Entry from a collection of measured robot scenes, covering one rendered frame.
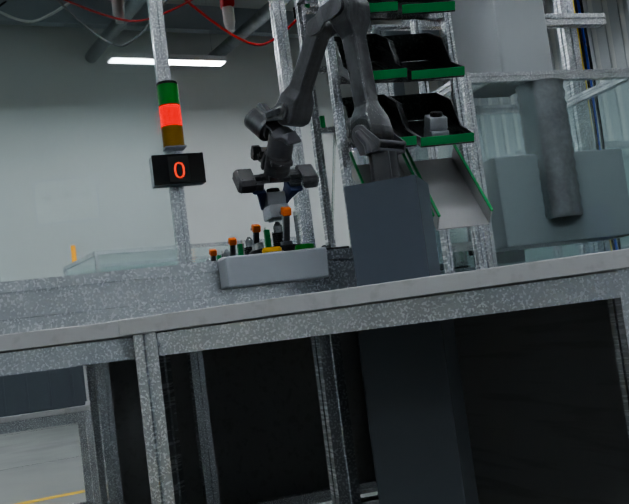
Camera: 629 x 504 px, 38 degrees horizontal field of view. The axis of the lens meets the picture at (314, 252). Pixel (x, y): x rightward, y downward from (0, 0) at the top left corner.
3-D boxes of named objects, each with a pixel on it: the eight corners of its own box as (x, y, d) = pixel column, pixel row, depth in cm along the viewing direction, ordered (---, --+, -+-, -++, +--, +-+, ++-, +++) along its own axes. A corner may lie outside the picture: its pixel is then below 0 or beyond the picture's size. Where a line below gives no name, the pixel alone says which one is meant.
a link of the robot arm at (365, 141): (407, 153, 181) (403, 121, 181) (378, 151, 174) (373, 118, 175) (382, 160, 185) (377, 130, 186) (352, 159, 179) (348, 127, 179)
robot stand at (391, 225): (430, 280, 169) (415, 174, 171) (357, 291, 173) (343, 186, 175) (442, 281, 182) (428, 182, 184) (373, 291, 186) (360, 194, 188)
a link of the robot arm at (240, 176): (323, 156, 202) (315, 141, 207) (242, 162, 196) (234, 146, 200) (318, 187, 207) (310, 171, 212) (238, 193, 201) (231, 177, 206)
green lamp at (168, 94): (181, 102, 214) (179, 82, 215) (160, 103, 213) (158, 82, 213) (177, 108, 219) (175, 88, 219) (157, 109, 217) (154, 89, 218)
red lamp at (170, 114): (184, 123, 214) (181, 103, 214) (162, 124, 212) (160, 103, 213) (180, 128, 218) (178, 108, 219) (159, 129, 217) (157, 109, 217)
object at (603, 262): (660, 263, 136) (657, 244, 136) (119, 336, 161) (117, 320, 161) (636, 273, 203) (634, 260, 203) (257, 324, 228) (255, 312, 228)
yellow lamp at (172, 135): (186, 144, 213) (184, 124, 214) (165, 145, 212) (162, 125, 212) (182, 149, 218) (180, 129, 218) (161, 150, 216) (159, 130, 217)
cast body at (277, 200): (290, 216, 206) (286, 185, 207) (271, 217, 205) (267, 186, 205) (279, 221, 214) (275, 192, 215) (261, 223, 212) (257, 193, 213)
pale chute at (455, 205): (490, 224, 213) (493, 209, 210) (436, 230, 211) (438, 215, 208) (453, 158, 235) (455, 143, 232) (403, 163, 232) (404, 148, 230)
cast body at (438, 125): (449, 143, 216) (449, 113, 214) (431, 144, 215) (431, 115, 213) (438, 135, 224) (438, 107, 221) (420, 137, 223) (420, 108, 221)
